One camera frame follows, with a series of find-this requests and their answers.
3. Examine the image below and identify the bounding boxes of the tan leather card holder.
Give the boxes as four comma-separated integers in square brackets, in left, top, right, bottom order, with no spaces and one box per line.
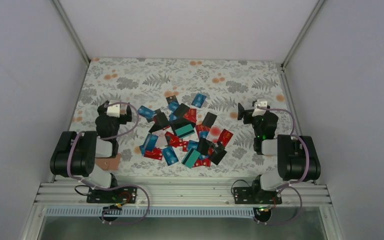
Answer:
[95,153,121,171]

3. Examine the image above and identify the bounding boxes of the teal striped card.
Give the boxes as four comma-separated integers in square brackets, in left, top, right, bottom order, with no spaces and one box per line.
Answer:
[181,148,201,169]
[174,124,195,139]

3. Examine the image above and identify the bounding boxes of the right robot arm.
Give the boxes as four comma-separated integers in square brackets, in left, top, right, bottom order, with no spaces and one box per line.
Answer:
[237,101,321,204]

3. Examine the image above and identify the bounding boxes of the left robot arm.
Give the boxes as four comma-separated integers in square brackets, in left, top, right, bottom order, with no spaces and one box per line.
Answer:
[50,101,139,203]

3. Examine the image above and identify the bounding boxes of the red card right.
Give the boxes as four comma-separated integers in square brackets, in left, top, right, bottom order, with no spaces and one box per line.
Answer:
[217,129,233,147]

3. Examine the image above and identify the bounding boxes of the red card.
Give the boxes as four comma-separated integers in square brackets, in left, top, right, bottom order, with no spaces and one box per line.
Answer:
[217,129,233,147]
[192,158,212,168]
[144,148,163,161]
[182,108,197,123]

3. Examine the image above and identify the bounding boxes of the black card upper right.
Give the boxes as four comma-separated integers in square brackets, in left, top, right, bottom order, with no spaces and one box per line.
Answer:
[201,112,218,128]

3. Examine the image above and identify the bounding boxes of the black card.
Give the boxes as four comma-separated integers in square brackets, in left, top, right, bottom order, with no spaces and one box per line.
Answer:
[201,112,218,128]
[209,145,227,166]
[148,112,171,134]

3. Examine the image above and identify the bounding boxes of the blue card far left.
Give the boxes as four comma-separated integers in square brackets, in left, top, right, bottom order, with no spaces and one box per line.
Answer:
[137,105,156,122]

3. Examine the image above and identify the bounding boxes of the blue card top right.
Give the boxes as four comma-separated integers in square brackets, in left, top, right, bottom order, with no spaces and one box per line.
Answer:
[191,93,207,108]

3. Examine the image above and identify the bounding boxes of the blue card lower left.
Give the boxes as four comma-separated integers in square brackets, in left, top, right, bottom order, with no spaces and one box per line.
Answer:
[139,133,159,156]

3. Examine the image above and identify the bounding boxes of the red card top centre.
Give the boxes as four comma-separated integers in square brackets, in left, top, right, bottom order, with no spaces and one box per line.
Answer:
[182,108,197,123]

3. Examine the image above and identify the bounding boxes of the black card left centre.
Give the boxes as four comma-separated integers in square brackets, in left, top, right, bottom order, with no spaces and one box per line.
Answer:
[148,112,171,134]

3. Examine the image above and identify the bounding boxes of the black card bottom right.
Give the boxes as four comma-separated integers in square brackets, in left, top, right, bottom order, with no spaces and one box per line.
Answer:
[209,145,227,166]

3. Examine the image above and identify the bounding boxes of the red card bottom left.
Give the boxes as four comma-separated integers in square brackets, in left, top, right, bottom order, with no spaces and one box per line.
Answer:
[144,148,163,161]

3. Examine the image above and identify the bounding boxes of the white floral card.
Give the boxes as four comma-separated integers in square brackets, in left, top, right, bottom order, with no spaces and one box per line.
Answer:
[152,129,168,149]

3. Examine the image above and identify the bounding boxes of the red card bottom centre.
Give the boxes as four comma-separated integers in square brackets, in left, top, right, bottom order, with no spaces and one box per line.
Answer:
[192,158,212,168]

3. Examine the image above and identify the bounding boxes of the floral patterned table mat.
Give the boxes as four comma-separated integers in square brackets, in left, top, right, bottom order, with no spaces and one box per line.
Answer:
[69,57,292,178]

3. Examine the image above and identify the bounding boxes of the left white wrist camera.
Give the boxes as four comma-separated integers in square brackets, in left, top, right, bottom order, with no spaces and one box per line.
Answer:
[106,100,121,118]

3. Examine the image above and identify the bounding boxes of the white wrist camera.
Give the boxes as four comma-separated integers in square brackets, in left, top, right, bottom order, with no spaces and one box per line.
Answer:
[106,100,121,118]
[251,99,268,117]

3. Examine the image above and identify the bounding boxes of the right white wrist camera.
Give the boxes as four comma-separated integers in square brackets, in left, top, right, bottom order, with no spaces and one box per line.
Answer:
[251,99,268,117]

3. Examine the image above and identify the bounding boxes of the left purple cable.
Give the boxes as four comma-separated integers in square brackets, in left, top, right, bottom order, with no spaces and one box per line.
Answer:
[66,101,150,227]

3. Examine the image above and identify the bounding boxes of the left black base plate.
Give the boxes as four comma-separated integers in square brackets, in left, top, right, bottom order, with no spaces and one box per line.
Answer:
[86,186,138,204]

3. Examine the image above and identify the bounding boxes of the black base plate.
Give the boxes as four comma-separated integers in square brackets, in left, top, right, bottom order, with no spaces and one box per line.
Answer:
[86,186,138,204]
[232,187,283,205]

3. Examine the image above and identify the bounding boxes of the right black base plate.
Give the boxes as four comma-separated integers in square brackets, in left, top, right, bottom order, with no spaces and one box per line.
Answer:
[232,187,283,205]

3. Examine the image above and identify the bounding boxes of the aluminium rail frame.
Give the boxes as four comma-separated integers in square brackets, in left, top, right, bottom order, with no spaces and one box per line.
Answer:
[34,176,332,207]

